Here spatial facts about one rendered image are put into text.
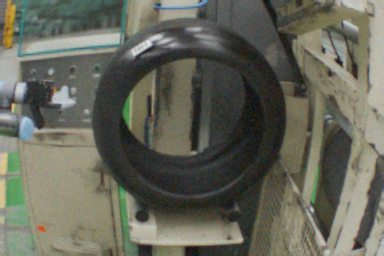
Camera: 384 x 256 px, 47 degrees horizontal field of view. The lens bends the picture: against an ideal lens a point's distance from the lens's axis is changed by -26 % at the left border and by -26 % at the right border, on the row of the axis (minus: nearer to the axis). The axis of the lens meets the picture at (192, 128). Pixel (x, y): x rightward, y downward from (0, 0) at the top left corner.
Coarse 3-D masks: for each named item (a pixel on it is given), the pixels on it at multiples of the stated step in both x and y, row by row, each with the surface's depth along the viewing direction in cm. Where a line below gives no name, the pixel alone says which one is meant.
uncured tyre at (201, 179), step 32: (160, 32) 153; (192, 32) 152; (224, 32) 155; (128, 64) 151; (160, 64) 151; (224, 64) 152; (256, 64) 155; (96, 96) 158; (128, 96) 153; (256, 96) 186; (96, 128) 158; (128, 128) 187; (256, 128) 188; (128, 160) 161; (160, 160) 190; (192, 160) 192; (224, 160) 192; (256, 160) 163; (128, 192) 167; (160, 192) 163; (192, 192) 183; (224, 192) 166
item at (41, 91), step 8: (40, 80) 160; (48, 80) 162; (32, 88) 158; (40, 88) 157; (48, 88) 157; (24, 96) 157; (32, 96) 159; (40, 96) 158; (48, 96) 160; (40, 104) 159
